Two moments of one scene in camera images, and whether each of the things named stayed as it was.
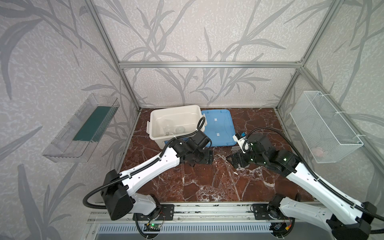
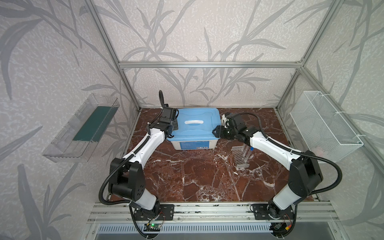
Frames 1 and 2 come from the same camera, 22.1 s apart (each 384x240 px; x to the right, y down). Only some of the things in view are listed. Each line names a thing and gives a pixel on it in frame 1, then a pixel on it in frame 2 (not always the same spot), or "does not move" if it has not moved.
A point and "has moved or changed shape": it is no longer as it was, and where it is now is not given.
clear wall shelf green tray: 81,136 does not move
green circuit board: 152,227 does not move
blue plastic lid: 219,128 has moved or changed shape
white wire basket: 327,137 does not move
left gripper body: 202,156 → 171,114
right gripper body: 240,157 → 219,131
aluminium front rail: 201,213 does not move
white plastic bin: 166,123 has moved or changed shape
